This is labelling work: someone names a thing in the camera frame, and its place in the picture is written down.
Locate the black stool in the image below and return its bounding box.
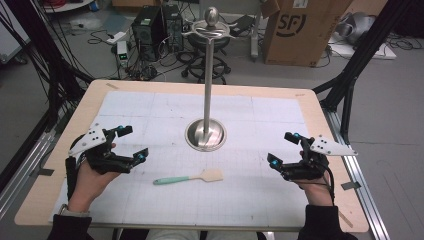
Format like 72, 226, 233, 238
175, 32, 233, 85

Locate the person's right hand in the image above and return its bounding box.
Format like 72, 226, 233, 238
294, 150, 335, 206

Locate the grey plastic bag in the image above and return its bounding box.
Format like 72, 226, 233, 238
335, 11, 378, 47

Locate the aluminium rail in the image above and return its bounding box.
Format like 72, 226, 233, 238
0, 129, 57, 222
321, 107, 392, 240

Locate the white flat board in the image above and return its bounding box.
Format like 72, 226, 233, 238
327, 34, 398, 61

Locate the green-handled wooden spatula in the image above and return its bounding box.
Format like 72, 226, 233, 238
152, 168, 224, 186

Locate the large cardboard box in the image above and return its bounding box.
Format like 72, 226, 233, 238
261, 0, 355, 68

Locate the person's left hand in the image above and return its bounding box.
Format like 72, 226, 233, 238
67, 142, 122, 213

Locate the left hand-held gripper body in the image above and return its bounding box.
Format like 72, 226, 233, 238
68, 123, 141, 175

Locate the wristwatch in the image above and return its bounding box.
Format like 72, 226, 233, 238
57, 203, 91, 218

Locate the white metal stand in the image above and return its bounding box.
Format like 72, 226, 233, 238
249, 0, 265, 63

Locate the black metal frame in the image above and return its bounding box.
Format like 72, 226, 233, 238
6, 0, 96, 134
312, 0, 415, 146

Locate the white power strip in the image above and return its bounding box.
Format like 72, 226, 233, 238
106, 31, 128, 45

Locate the black strap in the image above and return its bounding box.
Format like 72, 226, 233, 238
65, 155, 78, 202

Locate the white grid mat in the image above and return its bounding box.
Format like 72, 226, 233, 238
49, 90, 317, 228

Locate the white device with green light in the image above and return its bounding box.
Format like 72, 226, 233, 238
116, 40, 130, 68

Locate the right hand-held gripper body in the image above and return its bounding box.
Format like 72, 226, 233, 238
281, 134, 359, 183

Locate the black computer tower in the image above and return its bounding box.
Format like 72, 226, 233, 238
131, 5, 165, 63
161, 3, 185, 53

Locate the steel utensil hanging stand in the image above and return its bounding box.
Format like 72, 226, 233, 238
181, 6, 240, 153

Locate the black cable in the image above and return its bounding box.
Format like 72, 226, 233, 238
318, 162, 336, 205

